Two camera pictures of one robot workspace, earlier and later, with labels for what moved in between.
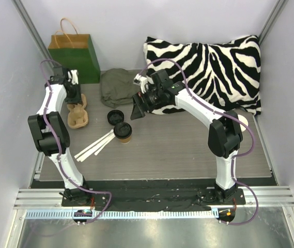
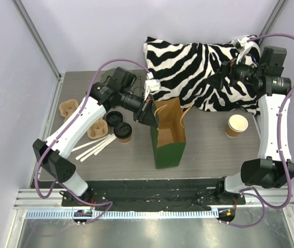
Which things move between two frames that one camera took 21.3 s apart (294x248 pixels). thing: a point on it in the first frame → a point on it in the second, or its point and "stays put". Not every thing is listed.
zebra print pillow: x=227 y=75 stays put
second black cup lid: x=122 y=130 stays put
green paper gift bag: x=70 y=50 → x=168 y=137
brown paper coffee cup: x=125 y=141 stays put
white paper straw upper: x=98 y=151 stays put
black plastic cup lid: x=115 y=116 stays put
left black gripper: x=74 y=99 → x=141 y=111
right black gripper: x=141 y=103 → x=226 y=72
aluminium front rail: x=48 y=203 stays put
